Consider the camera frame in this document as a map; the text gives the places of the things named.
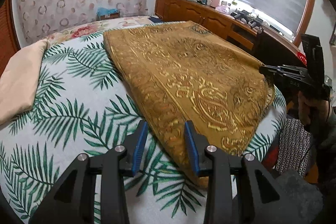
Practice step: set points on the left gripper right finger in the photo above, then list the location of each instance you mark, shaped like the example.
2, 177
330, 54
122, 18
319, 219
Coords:
196, 144

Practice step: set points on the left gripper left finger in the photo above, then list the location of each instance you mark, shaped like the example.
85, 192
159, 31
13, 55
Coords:
135, 145

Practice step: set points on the mustard gold patterned garment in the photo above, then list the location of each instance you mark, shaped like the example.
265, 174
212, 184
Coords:
180, 72

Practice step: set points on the right hand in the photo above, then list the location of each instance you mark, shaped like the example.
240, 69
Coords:
313, 112

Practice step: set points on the wooden sideboard cabinet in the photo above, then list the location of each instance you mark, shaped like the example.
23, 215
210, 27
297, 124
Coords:
222, 25

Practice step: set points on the palm leaf print blanket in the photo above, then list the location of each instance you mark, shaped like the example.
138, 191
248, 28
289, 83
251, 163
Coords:
82, 105

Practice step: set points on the black white patterned cloth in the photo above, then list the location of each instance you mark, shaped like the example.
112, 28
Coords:
294, 148

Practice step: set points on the floral bedspread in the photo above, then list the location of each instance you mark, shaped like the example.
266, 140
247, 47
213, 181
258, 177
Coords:
93, 30

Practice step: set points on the beige folded cloth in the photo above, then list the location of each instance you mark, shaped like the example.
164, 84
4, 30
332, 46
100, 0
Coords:
19, 80

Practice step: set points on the cardboard box with blue cloth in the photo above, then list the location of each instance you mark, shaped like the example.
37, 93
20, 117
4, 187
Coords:
104, 13

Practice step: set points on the wooden louvered wardrobe door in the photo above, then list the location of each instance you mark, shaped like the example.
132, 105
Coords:
9, 44

